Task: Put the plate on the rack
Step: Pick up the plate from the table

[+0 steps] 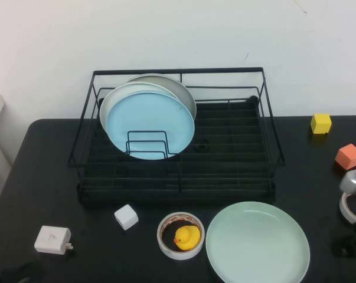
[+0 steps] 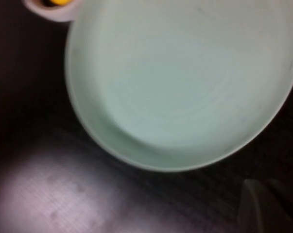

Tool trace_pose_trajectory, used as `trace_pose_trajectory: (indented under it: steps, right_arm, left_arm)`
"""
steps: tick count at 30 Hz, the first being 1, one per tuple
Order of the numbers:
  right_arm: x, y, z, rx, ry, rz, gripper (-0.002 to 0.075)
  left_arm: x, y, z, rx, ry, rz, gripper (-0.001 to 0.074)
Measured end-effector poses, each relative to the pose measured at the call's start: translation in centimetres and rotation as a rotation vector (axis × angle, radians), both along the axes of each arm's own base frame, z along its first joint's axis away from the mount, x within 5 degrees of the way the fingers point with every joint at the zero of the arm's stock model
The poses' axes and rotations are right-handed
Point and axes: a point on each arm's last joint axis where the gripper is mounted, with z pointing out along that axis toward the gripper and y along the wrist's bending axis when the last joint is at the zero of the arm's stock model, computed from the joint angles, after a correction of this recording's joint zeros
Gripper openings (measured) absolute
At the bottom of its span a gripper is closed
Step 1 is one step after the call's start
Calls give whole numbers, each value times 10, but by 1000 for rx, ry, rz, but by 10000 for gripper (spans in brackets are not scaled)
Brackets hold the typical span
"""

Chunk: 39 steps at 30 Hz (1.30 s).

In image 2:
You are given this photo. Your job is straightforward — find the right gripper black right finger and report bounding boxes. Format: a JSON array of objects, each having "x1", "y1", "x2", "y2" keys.
[{"x1": 266, "y1": 179, "x2": 293, "y2": 232}]

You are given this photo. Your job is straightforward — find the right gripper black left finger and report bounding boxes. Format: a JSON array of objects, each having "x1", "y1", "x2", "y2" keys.
[{"x1": 238, "y1": 179, "x2": 293, "y2": 233}]

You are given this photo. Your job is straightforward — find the mint green plate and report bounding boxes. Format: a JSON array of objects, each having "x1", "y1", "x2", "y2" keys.
[{"x1": 65, "y1": 0, "x2": 293, "y2": 173}]

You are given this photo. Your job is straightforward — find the white tape roll red print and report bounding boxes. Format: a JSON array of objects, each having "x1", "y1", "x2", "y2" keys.
[{"x1": 23, "y1": 0, "x2": 77, "y2": 23}]

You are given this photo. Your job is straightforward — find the yellow rubber duck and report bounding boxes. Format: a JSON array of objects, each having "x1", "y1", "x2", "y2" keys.
[{"x1": 49, "y1": 0, "x2": 73, "y2": 6}]

